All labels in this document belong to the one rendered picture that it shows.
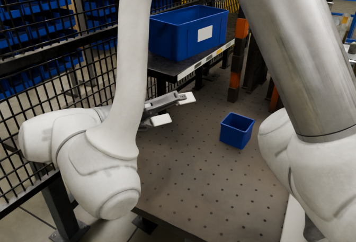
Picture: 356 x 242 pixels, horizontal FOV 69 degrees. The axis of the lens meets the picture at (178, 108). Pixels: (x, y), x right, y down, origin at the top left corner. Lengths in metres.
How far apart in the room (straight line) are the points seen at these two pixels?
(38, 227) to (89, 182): 1.40
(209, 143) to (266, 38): 0.75
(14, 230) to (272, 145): 1.61
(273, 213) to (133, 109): 0.60
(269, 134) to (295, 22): 0.29
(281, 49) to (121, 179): 0.30
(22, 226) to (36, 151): 1.34
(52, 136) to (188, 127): 0.71
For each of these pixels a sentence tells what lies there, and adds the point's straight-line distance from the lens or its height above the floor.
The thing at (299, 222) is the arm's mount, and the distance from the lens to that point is 0.79.
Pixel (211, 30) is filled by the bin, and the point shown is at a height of 1.10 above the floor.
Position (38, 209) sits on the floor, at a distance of 1.92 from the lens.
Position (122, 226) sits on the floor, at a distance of 1.69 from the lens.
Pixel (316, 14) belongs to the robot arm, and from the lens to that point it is 0.38.
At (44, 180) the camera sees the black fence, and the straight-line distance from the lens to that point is 0.95.
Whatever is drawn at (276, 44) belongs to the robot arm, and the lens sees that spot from 0.38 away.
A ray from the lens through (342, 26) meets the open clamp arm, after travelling 1.46.
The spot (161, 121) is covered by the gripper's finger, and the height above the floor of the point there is 0.93.
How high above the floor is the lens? 1.40
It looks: 33 degrees down
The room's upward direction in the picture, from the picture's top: straight up
